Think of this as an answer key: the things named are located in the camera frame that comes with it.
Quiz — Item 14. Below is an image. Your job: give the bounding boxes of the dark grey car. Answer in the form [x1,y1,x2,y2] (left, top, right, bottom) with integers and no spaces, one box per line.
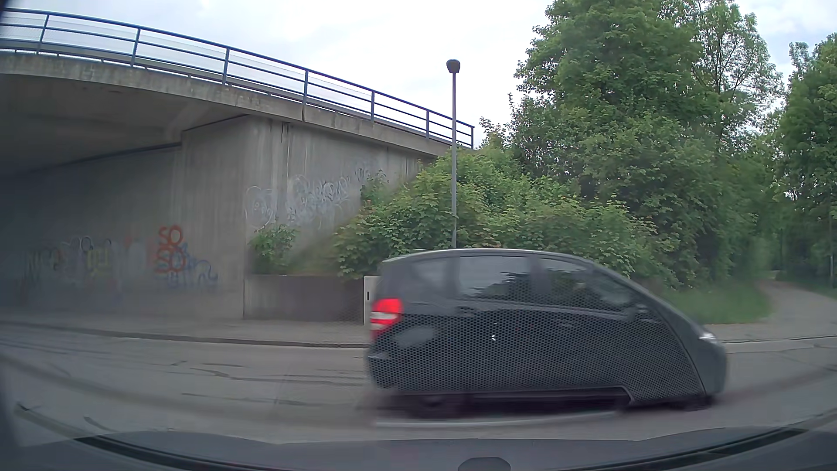
[365,248,728,417]

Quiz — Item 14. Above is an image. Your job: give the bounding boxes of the green bushes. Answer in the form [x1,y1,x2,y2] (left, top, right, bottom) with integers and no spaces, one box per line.
[248,140,674,289]

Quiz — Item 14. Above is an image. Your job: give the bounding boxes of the low concrete wall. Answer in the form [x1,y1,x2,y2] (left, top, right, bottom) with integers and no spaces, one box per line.
[243,274,366,323]

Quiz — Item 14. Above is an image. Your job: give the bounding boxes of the concrete bridge with blue railing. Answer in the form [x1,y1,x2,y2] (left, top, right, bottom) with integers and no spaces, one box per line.
[0,7,476,321]

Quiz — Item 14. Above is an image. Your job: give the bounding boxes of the asphalt side path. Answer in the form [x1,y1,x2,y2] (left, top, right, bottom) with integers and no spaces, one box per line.
[705,280,837,342]

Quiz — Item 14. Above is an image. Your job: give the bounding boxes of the grey pavement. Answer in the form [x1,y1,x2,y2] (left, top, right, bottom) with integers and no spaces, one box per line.
[0,310,371,348]

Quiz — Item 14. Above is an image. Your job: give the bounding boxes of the grass verge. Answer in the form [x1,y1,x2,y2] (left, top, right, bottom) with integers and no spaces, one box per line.
[657,281,772,326]

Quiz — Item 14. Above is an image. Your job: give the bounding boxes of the large green trees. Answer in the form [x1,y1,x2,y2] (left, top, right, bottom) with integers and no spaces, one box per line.
[480,0,837,289]

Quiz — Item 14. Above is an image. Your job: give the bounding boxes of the grey street cabinet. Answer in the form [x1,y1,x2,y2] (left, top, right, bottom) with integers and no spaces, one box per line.
[363,275,380,325]

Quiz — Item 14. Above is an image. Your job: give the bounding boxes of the grey asphalt road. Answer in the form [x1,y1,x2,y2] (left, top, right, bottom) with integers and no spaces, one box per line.
[0,324,837,449]

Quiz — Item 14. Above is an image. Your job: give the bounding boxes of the grey lamp post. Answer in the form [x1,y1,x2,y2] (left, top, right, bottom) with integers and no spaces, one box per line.
[446,58,462,250]

